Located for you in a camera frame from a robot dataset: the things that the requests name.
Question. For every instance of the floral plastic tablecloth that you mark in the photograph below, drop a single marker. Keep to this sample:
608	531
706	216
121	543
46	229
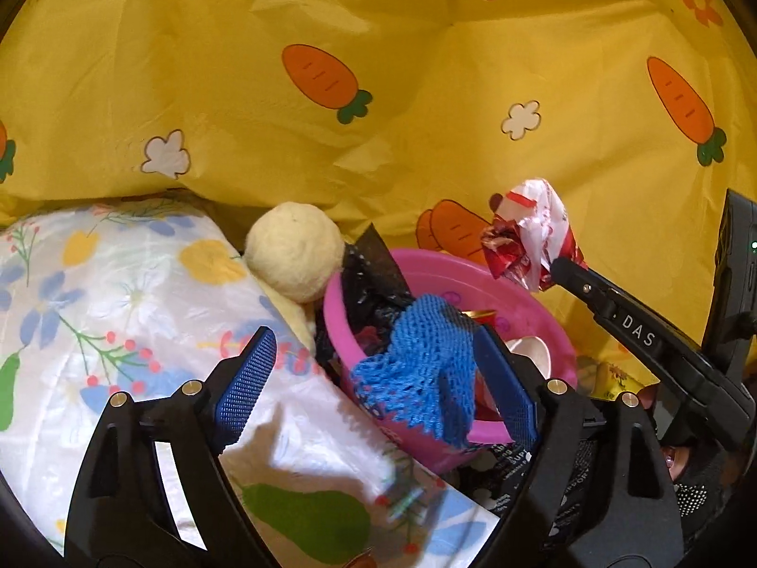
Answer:
148	307

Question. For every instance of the person's right hand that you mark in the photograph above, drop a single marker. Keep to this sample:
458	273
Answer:
677	461

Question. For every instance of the red white wrapper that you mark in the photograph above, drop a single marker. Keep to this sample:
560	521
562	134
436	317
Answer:
532	231

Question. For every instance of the red paper cup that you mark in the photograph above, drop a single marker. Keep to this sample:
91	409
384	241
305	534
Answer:
486	402

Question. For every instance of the yellow carrot print cloth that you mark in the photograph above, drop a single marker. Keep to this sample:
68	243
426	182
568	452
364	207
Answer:
384	130

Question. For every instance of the pink plastic basin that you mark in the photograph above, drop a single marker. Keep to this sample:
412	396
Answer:
440	272

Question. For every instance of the cream fuzzy ball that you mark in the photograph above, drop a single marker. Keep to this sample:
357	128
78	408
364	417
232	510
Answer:
293	251

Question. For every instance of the orange paper cup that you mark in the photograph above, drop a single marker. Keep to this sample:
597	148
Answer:
532	352

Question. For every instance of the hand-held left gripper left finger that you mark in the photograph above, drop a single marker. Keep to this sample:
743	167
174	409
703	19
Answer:
245	387

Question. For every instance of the yellow snack packet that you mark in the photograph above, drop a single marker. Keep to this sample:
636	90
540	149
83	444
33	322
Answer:
609	378

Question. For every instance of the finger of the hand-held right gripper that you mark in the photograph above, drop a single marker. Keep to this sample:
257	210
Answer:
582	284

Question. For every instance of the blue foam net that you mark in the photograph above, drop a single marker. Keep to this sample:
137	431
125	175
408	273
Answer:
414	361

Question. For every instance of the black plastic bag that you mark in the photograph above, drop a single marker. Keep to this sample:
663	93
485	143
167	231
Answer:
366	302

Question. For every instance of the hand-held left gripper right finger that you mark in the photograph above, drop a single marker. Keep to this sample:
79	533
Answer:
511	396

